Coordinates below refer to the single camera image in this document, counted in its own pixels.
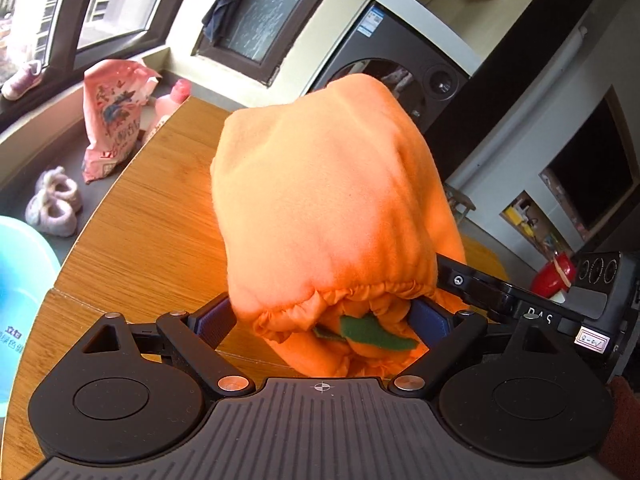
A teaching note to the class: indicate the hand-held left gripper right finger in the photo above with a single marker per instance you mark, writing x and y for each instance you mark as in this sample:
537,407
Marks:
435,322

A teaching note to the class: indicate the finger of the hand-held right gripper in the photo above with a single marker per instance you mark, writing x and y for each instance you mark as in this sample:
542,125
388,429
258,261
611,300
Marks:
480,287

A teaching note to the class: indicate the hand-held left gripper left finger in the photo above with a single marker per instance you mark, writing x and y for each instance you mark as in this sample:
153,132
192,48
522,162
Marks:
215,322

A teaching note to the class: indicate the orange pumpkin costume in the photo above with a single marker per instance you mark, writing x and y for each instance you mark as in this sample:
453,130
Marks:
320,200

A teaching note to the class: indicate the person's right forearm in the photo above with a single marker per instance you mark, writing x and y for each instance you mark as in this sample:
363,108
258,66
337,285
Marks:
622,425

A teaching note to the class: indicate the red apple shaped toy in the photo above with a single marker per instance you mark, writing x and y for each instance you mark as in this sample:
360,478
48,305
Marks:
552,275

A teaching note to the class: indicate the small wooden stool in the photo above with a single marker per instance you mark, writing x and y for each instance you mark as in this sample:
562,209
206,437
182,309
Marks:
460,205

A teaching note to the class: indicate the fuzzy baby slipper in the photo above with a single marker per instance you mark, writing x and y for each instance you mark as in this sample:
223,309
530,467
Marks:
65,190
47,217

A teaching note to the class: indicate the blue plastic basin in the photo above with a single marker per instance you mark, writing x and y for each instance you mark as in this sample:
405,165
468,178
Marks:
20,285

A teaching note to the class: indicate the pink bottle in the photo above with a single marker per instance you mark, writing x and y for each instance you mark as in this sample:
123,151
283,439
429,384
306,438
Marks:
167,105

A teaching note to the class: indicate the pink plastic bag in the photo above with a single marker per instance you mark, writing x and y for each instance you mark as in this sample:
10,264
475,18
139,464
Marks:
112,120

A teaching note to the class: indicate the dark washing machine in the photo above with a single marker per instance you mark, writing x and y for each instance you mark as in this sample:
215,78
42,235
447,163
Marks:
395,55

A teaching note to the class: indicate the pink child shoe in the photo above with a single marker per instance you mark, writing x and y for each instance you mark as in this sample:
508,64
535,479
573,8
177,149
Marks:
22,80

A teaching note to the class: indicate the dark hanging cloth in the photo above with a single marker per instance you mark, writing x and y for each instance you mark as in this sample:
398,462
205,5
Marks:
225,2

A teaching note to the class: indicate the brown framed frosted window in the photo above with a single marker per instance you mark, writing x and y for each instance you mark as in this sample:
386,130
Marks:
270,5

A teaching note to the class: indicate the dark framed window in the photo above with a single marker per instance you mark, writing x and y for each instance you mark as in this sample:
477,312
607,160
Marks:
75,5

